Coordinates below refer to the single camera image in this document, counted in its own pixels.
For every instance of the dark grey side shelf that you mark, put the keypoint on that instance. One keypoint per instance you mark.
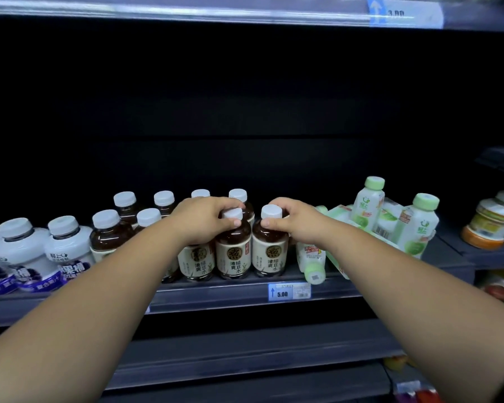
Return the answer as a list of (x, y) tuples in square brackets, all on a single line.
[(487, 258)]

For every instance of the person's left forearm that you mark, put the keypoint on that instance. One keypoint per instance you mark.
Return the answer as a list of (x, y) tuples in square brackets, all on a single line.
[(88, 314)]

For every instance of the person's right hand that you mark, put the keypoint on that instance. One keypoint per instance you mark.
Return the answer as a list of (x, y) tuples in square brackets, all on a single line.
[(304, 224)]

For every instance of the person's right thumb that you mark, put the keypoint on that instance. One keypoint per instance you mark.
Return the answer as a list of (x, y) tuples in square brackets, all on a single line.
[(273, 223)]

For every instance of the person's left thumb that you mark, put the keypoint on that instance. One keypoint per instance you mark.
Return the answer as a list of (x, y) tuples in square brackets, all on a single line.
[(231, 224)]

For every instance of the person's right forearm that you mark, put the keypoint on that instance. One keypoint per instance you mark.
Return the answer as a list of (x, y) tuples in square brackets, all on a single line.
[(415, 306)]

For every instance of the dark grey bottle shelf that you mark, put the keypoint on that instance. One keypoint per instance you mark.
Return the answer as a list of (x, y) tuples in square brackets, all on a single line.
[(218, 295)]

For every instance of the orange yellow label bottle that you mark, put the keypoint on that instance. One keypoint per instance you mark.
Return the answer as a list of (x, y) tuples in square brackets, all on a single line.
[(489, 222)]

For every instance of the grey metal shelf rail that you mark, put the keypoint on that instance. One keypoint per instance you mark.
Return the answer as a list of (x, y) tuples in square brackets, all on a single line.
[(193, 10)]

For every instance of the white bottle green cap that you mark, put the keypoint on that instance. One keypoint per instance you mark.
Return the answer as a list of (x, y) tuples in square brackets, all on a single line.
[(310, 258), (420, 226), (367, 203)]

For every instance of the clear plastic multipack wrap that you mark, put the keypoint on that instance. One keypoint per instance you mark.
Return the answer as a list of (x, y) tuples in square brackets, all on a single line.
[(386, 220)]

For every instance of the person's left hand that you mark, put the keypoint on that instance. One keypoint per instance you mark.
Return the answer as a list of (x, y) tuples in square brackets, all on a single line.
[(197, 222)]

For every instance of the cluster of brown drink bottles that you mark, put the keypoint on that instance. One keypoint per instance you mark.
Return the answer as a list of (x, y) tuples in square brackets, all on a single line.
[(109, 237)]

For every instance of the large blue white price tag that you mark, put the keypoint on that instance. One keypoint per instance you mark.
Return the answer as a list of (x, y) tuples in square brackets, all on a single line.
[(405, 13)]

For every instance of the dark grey empty shelf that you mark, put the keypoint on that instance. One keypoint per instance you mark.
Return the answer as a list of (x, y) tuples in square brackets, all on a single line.
[(256, 352)]

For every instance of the beige label tea bottle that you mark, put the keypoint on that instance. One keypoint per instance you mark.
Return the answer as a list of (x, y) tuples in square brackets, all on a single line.
[(270, 255), (233, 255)]

